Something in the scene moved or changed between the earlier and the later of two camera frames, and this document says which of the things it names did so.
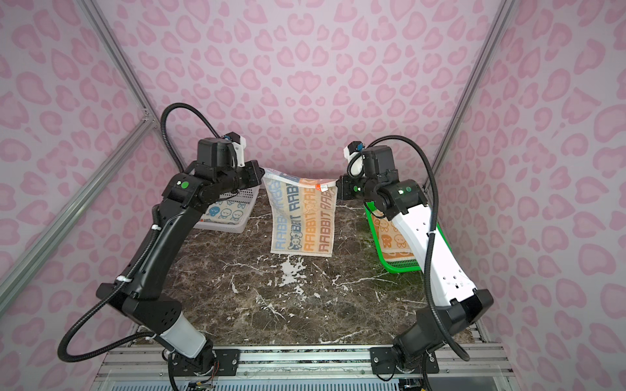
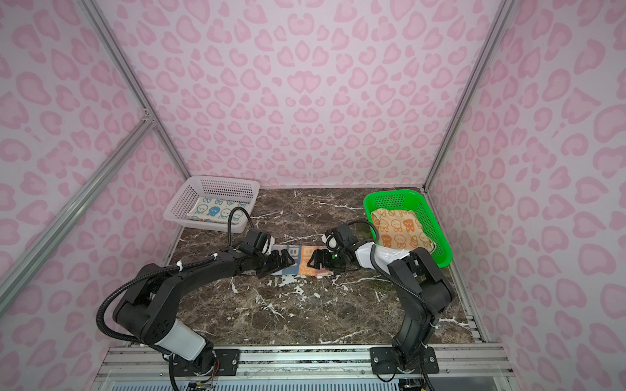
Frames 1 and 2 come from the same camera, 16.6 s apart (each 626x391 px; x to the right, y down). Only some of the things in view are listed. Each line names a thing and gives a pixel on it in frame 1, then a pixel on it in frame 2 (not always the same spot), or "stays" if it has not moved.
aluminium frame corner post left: x=121 y=63 stays
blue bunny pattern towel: x=230 y=212 stays
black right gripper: x=344 y=187 -> x=325 y=260
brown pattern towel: x=394 y=246 stays
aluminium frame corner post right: x=499 y=24 stays
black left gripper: x=256 y=177 -> x=278 y=263
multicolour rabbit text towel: x=302 y=213 -> x=301 y=254
